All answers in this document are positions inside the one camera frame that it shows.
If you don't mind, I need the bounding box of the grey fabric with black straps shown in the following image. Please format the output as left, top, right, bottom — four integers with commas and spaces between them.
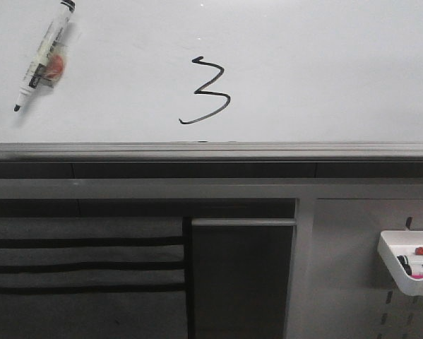
0, 218, 195, 338

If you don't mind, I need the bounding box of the white plastic tray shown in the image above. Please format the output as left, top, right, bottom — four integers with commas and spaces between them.
378, 230, 423, 296

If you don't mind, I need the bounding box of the grey pegboard panel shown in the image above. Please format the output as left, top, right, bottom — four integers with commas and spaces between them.
284, 199, 423, 338

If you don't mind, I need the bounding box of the white black whiteboard marker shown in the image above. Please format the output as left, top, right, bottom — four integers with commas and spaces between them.
13, 1, 76, 112

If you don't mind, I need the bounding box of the white whiteboard with aluminium frame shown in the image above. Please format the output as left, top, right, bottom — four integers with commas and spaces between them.
0, 1, 423, 178

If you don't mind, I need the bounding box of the dark grey cabinet panel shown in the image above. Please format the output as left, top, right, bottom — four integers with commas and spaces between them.
191, 219, 295, 338

